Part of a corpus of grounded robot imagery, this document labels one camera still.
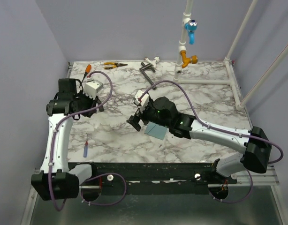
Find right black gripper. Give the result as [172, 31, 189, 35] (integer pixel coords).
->
[126, 100, 170, 132]

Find teal paper envelope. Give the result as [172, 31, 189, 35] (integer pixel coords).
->
[144, 122, 167, 140]

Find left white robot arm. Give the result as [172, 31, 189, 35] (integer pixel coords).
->
[31, 78, 103, 201]

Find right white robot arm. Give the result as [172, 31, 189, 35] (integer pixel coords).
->
[127, 97, 272, 184]

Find white pipe fitting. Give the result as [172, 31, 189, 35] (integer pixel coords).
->
[144, 56, 160, 68]

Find orange tap valve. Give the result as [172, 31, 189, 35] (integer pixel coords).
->
[180, 50, 198, 68]

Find blue tap valve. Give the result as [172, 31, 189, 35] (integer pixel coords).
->
[184, 20, 198, 45]

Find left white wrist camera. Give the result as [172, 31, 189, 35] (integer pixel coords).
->
[83, 76, 103, 99]

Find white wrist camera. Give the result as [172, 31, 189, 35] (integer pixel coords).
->
[83, 76, 103, 99]
[133, 90, 150, 113]

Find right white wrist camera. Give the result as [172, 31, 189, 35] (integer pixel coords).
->
[133, 90, 150, 113]

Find orange handled screwdriver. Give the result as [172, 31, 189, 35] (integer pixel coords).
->
[82, 64, 91, 82]

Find yellow handled pliers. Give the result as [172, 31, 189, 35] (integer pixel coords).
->
[103, 62, 128, 70]

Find aluminium rail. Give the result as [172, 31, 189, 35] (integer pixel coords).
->
[31, 166, 280, 188]

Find dark metal crank handle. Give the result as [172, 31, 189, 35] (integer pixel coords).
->
[139, 62, 156, 86]

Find white PVC pipe frame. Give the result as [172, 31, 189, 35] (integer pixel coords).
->
[173, 0, 288, 111]

